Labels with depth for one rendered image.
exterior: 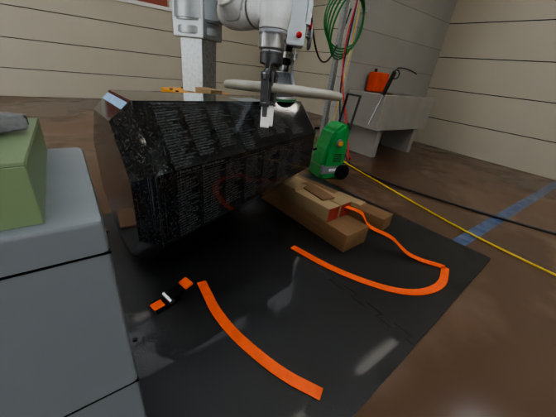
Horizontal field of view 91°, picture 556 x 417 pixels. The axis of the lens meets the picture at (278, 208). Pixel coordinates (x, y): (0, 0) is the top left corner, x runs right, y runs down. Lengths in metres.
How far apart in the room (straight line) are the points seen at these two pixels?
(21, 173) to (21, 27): 7.10
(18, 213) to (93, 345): 0.27
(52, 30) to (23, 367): 7.13
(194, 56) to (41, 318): 2.11
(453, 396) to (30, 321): 1.32
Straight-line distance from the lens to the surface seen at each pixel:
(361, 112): 4.22
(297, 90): 0.99
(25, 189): 0.47
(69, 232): 0.48
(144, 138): 1.24
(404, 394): 1.31
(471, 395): 1.45
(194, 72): 2.43
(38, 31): 7.52
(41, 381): 0.67
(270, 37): 0.97
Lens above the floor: 1.02
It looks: 27 degrees down
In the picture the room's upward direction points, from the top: 7 degrees clockwise
